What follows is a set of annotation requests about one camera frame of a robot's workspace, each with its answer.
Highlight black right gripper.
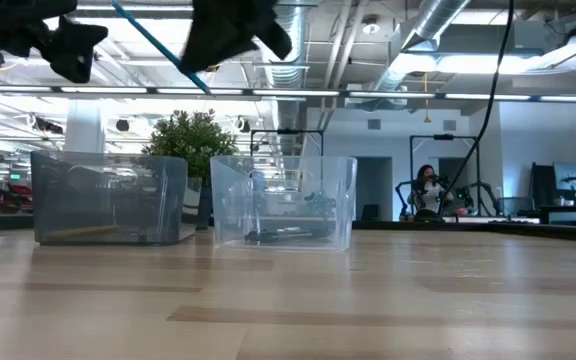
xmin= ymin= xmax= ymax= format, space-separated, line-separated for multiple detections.
xmin=179 ymin=0 xmax=294 ymax=75

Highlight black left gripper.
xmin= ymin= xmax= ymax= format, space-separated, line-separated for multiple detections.
xmin=0 ymin=0 xmax=110 ymax=85

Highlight blue pencil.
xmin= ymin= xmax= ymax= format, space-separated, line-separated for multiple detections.
xmin=109 ymin=0 xmax=212 ymax=95

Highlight yellow pencil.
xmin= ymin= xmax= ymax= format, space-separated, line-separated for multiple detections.
xmin=47 ymin=224 xmax=121 ymax=240

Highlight black retractable pen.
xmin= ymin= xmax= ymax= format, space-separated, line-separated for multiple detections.
xmin=247 ymin=228 xmax=319 ymax=246
xmin=244 ymin=227 xmax=337 ymax=247

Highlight white building pillar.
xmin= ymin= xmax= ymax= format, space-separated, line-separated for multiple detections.
xmin=65 ymin=99 xmax=107 ymax=154

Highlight overhead LED light bar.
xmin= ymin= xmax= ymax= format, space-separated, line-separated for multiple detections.
xmin=0 ymin=83 xmax=576 ymax=105

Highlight green plant in black pot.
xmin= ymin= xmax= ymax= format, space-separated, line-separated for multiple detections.
xmin=141 ymin=108 xmax=239 ymax=231

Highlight smoky grey plastic bin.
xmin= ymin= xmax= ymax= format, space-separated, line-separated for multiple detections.
xmin=29 ymin=149 xmax=190 ymax=247

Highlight clear plastic bin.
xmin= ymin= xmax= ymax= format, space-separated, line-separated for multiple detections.
xmin=209 ymin=154 xmax=359 ymax=253

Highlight person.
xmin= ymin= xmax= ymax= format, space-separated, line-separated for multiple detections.
xmin=407 ymin=163 xmax=452 ymax=215

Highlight background computer monitor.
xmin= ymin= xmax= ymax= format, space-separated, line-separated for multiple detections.
xmin=552 ymin=161 xmax=576 ymax=200

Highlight silver ventilation duct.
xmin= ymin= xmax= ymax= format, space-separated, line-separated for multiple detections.
xmin=367 ymin=0 xmax=472 ymax=96
xmin=252 ymin=0 xmax=309 ymax=151

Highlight black metal gantry frame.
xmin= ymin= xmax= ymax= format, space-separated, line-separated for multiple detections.
xmin=409 ymin=133 xmax=482 ymax=219

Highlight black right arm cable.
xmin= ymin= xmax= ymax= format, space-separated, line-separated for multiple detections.
xmin=437 ymin=0 xmax=517 ymax=217

